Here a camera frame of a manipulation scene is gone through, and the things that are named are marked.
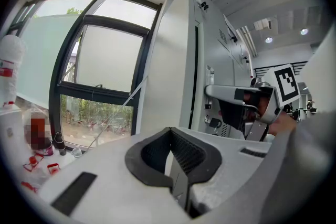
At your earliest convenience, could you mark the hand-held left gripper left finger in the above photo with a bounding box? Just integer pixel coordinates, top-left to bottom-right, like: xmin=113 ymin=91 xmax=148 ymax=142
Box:
xmin=39 ymin=127 xmax=190 ymax=220

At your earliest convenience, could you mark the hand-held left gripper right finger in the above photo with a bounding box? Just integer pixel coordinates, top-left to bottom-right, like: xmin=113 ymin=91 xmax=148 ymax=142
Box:
xmin=170 ymin=127 xmax=272 ymax=218

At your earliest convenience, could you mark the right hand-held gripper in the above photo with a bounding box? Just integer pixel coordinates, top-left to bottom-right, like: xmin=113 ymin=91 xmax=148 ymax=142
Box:
xmin=205 ymin=63 xmax=301 ymax=142

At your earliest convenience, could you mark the grey metal locker door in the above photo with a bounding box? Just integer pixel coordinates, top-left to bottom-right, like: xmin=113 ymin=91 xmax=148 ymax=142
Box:
xmin=195 ymin=24 xmax=237 ymax=140

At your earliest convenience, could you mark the grey metal locker cabinet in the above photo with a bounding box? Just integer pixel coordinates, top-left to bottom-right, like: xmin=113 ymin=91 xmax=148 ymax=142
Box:
xmin=136 ymin=0 xmax=254 ymax=140

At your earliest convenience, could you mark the person's right forearm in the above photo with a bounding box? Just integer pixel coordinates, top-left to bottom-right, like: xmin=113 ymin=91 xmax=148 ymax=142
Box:
xmin=268 ymin=112 xmax=299 ymax=137

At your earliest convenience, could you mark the person's right hand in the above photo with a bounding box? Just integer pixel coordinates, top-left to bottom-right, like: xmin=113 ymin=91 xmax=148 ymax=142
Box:
xmin=244 ymin=90 xmax=271 ymax=116

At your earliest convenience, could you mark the small black bottle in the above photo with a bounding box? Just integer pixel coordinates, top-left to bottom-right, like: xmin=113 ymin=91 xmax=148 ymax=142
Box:
xmin=54 ymin=131 xmax=67 ymax=156

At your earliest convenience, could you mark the white paper notice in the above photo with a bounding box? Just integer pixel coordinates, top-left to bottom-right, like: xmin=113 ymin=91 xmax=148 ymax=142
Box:
xmin=223 ymin=14 xmax=238 ymax=42

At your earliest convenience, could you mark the cluster of red-capped water jugs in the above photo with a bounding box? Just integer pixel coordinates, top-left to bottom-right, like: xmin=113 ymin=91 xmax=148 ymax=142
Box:
xmin=19 ymin=153 xmax=62 ymax=194

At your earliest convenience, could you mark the thin white window rod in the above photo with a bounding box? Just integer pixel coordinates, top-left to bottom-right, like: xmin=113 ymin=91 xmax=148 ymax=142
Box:
xmin=90 ymin=77 xmax=149 ymax=146

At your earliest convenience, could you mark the ceiling air conditioner unit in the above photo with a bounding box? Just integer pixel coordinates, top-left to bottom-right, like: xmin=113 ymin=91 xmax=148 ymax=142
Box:
xmin=253 ymin=17 xmax=274 ymax=31

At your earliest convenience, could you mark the black mezzanine railing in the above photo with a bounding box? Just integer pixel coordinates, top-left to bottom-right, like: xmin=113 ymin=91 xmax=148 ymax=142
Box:
xmin=254 ymin=60 xmax=309 ymax=77

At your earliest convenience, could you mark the person's light grey clothing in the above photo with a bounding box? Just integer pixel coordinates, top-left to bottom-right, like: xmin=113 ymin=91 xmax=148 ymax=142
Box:
xmin=259 ymin=20 xmax=336 ymax=224

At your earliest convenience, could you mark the dispenser jug with red label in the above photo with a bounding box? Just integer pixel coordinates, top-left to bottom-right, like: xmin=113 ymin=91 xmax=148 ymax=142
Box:
xmin=0 ymin=34 xmax=27 ymax=110

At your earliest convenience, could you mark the large black window frame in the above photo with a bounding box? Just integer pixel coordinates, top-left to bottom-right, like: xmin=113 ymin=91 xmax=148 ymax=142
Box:
xmin=7 ymin=0 xmax=163 ymax=150

